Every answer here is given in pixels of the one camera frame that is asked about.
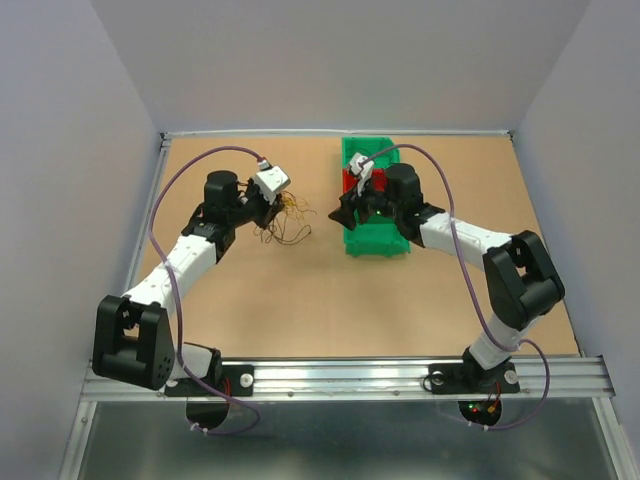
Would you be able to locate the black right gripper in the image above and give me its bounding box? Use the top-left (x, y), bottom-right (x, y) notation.
top-left (327, 174), bottom-right (402, 231)

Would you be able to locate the wire bundle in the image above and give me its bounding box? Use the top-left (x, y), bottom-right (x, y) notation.
top-left (252, 189), bottom-right (320, 246)

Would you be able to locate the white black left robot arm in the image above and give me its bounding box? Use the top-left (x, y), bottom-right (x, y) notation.
top-left (92, 166), bottom-right (291, 390)

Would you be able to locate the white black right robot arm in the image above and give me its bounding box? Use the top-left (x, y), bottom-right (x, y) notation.
top-left (329, 157), bottom-right (565, 390)

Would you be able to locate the near green plastic bin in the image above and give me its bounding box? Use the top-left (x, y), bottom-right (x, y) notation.
top-left (343, 217), bottom-right (411, 257)

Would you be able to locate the green plastic bin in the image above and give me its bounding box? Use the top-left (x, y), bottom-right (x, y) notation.
top-left (343, 217), bottom-right (411, 257)
top-left (342, 136), bottom-right (400, 169)

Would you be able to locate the red plastic bin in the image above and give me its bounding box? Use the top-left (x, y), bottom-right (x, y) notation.
top-left (342, 168), bottom-right (387, 193)

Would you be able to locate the far green plastic bin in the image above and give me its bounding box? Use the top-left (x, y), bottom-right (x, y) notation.
top-left (342, 136), bottom-right (400, 169)

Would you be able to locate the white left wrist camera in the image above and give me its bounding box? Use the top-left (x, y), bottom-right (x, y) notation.
top-left (252, 166), bottom-right (291, 204)

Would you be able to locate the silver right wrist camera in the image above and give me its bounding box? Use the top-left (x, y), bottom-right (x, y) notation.
top-left (347, 152), bottom-right (374, 196)

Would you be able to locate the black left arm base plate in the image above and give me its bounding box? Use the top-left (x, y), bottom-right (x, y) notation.
top-left (164, 364), bottom-right (255, 398)

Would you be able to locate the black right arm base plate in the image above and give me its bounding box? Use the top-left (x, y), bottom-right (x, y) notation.
top-left (422, 362), bottom-right (521, 395)

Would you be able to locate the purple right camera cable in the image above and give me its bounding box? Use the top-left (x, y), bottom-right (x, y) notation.
top-left (367, 144), bottom-right (551, 432)

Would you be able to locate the purple camera cable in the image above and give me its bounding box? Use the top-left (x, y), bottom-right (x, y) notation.
top-left (367, 144), bottom-right (551, 432)
top-left (151, 144), bottom-right (262, 435)

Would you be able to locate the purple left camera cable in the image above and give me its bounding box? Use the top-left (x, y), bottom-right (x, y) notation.
top-left (151, 144), bottom-right (262, 435)

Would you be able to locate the aluminium mounting rail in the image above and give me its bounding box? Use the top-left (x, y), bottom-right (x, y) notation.
top-left (80, 356), bottom-right (615, 403)

